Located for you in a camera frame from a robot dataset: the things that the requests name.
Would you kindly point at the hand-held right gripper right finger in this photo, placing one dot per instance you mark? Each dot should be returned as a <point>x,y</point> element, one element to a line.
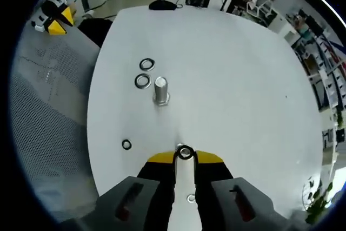
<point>213,171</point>

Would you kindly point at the grey mesh chair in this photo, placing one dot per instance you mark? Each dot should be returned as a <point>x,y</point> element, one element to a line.
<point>54,106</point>

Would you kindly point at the large green leafy plant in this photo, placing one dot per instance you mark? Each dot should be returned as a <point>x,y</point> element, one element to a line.
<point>317,204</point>

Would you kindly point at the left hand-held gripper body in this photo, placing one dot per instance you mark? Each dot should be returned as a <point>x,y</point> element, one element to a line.
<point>40,23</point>

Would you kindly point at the large black washer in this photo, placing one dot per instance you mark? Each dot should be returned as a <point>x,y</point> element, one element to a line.
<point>140,65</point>

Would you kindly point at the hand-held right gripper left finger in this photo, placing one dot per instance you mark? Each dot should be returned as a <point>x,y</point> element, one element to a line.
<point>156,177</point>

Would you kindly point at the large silver-lined washer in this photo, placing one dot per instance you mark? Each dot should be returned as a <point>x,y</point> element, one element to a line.
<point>137,81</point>

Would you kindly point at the black bulky object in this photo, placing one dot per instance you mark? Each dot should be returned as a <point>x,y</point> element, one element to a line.
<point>94,30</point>

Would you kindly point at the large metal threaded stud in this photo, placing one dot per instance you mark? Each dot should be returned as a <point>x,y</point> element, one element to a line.
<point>160,90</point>

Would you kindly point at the black computer mouse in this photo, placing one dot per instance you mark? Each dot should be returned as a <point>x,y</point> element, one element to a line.
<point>162,5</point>

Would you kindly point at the small black washer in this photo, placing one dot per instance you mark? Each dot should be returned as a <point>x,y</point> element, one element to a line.
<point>123,144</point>
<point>177,153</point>

